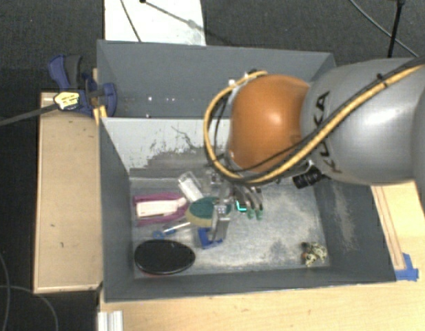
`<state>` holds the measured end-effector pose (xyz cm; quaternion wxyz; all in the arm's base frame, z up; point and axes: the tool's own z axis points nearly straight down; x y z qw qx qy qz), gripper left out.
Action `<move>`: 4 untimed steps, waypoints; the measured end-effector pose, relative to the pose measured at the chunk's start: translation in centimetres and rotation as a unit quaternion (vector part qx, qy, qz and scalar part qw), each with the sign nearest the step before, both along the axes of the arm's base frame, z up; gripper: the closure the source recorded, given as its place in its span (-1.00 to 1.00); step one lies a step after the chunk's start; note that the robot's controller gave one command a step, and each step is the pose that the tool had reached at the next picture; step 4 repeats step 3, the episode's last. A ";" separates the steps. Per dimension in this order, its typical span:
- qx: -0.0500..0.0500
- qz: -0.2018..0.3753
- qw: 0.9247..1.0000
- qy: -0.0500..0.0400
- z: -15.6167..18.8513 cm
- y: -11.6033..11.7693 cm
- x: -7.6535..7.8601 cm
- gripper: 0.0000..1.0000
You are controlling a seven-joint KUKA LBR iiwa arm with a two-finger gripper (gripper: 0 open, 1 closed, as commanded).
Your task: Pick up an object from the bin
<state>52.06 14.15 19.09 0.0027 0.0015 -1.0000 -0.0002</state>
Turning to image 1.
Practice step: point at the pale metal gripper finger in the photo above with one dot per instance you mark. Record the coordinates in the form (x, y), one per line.
(224, 227)
(215, 227)

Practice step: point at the blue plastic block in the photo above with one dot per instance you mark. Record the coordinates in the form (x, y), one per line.
(206, 241)

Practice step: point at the green and yellow round sponge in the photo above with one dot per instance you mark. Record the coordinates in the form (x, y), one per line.
(200, 212)

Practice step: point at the grey metal bin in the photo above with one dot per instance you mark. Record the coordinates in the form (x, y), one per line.
(233, 253)

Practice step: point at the black oval case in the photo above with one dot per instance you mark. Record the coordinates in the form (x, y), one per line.
(164, 258)

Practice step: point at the camouflage toy animal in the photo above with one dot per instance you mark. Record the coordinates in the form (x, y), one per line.
(313, 253)

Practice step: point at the pale wood flat board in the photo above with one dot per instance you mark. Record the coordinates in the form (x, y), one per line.
(69, 198)

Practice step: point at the black cylinder on white bracket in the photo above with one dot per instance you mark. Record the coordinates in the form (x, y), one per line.
(307, 178)

